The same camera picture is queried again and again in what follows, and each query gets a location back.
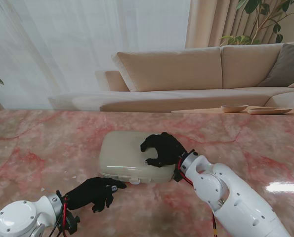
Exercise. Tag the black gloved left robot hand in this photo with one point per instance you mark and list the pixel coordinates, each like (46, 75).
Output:
(90, 193)

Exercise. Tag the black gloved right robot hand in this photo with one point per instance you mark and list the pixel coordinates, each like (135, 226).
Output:
(166, 148)

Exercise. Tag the beige hard-shell suitcase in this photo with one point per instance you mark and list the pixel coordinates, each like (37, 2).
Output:
(122, 153)

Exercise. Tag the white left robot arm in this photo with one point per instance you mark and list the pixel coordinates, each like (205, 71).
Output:
(23, 219)

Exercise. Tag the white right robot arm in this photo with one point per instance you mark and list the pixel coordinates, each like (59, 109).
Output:
(225, 195)

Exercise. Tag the beige fabric sofa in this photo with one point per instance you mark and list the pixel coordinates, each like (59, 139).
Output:
(186, 74)

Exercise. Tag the round wooden bowl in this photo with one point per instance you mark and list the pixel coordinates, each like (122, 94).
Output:
(234, 108)

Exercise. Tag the long shallow wooden tray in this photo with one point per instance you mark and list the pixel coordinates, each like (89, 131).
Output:
(270, 110)

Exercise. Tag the beige curtain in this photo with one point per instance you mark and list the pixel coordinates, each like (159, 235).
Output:
(211, 22)

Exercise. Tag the white sheer curtain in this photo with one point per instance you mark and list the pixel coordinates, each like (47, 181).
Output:
(75, 49)

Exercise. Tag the grey sofa cushion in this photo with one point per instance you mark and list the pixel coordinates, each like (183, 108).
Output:
(285, 66)

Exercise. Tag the tall green leafy plant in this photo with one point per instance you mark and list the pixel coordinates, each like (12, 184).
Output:
(260, 7)

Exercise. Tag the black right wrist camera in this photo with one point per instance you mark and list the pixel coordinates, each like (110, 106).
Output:
(177, 175)

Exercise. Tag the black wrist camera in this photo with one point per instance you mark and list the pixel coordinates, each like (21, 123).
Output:
(177, 175)
(71, 223)

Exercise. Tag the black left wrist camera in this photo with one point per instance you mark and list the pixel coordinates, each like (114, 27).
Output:
(71, 223)

